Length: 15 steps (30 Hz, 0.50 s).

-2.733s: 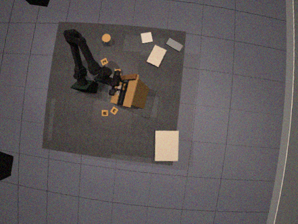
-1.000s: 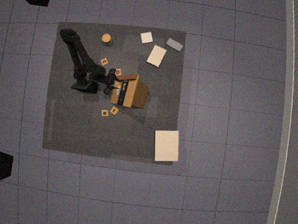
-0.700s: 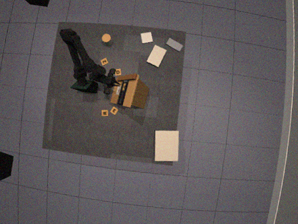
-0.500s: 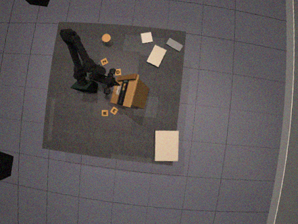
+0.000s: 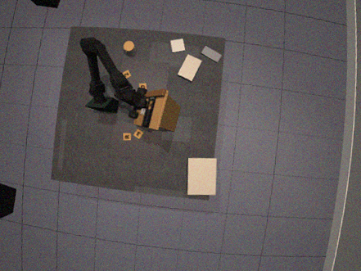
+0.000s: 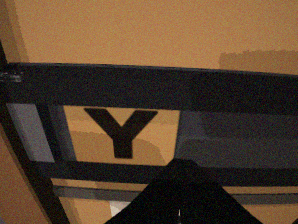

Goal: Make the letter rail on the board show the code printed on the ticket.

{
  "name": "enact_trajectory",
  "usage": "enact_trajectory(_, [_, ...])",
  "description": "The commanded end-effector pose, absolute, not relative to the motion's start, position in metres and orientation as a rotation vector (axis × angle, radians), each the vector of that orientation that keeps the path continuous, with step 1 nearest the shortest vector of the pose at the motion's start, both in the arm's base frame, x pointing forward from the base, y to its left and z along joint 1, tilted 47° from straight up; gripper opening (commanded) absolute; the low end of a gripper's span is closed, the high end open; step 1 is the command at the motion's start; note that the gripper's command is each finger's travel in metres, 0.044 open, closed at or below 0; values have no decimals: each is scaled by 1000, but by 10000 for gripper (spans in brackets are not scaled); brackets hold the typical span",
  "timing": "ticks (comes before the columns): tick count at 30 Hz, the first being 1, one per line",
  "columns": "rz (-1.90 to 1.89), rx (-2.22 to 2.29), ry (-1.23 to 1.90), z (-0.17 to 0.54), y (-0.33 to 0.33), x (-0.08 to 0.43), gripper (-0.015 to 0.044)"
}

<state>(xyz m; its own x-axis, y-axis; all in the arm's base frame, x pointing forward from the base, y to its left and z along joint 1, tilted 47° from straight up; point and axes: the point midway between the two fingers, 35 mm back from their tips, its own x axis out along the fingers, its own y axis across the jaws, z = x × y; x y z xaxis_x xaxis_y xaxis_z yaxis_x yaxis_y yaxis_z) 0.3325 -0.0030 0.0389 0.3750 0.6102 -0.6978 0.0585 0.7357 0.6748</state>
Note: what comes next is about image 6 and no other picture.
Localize white paper label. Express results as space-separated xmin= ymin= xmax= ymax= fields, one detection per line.
xmin=109 ymin=201 xmax=181 ymax=224

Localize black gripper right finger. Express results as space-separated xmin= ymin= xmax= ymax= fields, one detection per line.
xmin=180 ymin=160 xmax=263 ymax=224

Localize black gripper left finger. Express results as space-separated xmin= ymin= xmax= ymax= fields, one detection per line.
xmin=104 ymin=159 xmax=185 ymax=224

